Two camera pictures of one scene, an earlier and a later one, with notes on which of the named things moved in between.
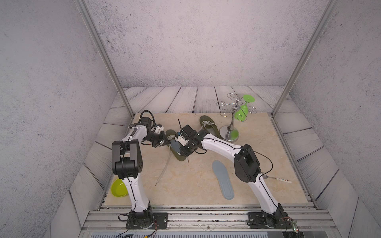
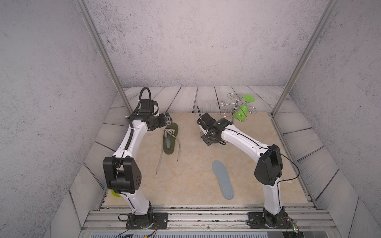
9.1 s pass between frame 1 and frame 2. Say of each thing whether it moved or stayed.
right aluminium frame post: stayed
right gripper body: moved
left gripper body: moved
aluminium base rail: stayed
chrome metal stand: stayed
